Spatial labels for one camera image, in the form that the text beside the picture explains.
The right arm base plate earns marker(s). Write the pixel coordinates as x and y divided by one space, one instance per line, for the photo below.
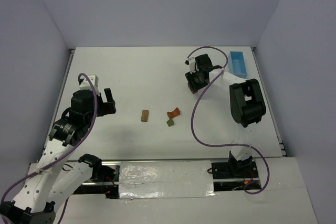
223 170

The aluminium mounting rail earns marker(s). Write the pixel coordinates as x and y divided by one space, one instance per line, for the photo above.
110 163

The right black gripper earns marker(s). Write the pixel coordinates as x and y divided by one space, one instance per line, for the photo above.
193 82

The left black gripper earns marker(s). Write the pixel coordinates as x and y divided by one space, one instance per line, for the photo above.
106 106

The blue plastic box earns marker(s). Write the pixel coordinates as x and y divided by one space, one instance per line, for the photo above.
236 64

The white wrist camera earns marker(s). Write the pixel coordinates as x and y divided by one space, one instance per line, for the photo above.
90 82
192 64

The silver tape sheet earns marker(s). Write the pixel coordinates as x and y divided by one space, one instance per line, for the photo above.
176 179

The green wedge block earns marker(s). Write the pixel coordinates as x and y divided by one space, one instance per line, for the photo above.
170 122

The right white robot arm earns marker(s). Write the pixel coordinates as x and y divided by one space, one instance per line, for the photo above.
246 103

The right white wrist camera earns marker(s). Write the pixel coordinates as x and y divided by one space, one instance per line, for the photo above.
192 64

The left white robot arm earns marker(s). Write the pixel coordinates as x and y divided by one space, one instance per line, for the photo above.
44 192

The orange arch block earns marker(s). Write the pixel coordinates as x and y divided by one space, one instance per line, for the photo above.
174 113

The tan wood rectangular block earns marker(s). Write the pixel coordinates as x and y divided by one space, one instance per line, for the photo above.
144 115

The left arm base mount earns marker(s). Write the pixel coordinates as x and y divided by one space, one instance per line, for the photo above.
107 181

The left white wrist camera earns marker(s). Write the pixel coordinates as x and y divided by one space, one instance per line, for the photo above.
90 82

